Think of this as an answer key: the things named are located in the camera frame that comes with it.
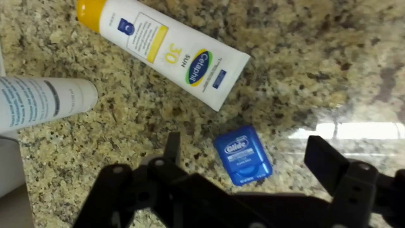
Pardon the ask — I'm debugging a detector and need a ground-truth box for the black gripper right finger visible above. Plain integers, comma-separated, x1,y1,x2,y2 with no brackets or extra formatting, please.
302,134,405,228

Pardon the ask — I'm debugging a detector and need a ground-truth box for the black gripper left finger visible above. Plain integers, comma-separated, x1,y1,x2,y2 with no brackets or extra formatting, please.
73,131,254,228

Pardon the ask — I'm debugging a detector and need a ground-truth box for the blue dental floss box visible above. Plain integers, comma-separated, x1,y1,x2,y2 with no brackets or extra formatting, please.
212,124,274,188

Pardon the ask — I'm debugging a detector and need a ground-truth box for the white sunscreen tube yellow cap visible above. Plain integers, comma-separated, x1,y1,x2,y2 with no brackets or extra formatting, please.
74,0,252,113

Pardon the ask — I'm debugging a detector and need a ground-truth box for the tall white lotion tube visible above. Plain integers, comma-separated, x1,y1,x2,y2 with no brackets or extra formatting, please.
0,76,99,134

